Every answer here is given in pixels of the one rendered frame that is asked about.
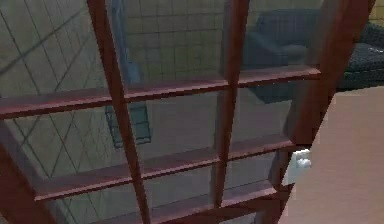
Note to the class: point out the red-brown glass pane door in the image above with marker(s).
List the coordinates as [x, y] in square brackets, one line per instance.
[230, 100]

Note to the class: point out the dark grey sofa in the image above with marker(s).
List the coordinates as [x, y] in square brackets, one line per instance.
[363, 60]

